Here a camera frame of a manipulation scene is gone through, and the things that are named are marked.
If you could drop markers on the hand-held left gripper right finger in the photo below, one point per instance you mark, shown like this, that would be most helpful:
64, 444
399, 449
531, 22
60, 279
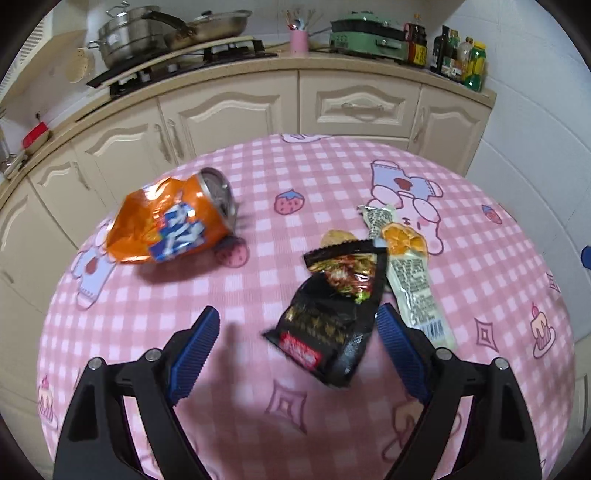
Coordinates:
401, 355

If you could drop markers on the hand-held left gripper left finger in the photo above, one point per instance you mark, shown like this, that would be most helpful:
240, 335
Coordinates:
194, 360

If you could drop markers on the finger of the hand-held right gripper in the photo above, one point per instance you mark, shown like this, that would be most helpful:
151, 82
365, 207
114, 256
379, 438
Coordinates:
587, 257

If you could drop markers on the long white snack wrapper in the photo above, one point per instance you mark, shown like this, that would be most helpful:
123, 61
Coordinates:
415, 286

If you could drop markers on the black snack packet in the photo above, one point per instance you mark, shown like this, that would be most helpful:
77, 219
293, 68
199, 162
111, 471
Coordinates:
323, 318

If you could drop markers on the crushed orange soda can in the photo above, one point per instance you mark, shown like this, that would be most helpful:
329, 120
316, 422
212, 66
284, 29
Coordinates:
171, 221

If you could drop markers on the tan crumpled wrapper scrap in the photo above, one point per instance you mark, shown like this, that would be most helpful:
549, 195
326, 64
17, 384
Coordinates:
337, 237

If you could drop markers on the pink checked cartoon tablecloth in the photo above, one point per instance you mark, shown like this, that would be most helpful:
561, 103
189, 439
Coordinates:
263, 180

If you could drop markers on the green bottle yellow label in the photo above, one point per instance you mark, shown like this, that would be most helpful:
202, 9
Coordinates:
475, 67

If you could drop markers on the clear yellow cap bottle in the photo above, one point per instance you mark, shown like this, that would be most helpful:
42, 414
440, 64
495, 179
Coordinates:
463, 57

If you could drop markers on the dark green glass bottle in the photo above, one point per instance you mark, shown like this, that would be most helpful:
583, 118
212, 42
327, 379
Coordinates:
450, 60

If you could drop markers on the dark glass oil bottle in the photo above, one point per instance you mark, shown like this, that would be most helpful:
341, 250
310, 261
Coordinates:
439, 50

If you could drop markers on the cream cabinet drawer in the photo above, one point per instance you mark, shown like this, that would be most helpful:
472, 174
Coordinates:
358, 104

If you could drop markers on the stacked white bowls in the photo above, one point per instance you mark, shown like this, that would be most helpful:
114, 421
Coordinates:
14, 166

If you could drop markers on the dark soy sauce bottle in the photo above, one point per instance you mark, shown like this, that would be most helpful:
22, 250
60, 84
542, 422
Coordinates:
417, 46

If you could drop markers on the black glass gas hob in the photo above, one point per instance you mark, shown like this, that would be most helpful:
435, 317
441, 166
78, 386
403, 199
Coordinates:
184, 64

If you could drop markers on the green electric grill pot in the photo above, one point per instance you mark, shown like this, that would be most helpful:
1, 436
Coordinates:
364, 37

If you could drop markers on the yellow plastic colander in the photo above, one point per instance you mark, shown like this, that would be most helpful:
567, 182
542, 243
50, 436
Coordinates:
76, 64

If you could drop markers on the stainless steel steamer pot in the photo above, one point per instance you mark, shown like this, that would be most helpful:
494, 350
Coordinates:
124, 37

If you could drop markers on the pink utensil cup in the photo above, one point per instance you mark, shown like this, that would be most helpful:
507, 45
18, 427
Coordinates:
299, 40

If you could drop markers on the steel wok with lid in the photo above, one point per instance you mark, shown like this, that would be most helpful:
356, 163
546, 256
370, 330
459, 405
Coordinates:
212, 23

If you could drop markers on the bundle of chopsticks and spoons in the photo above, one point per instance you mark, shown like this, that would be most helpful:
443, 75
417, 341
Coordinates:
300, 18

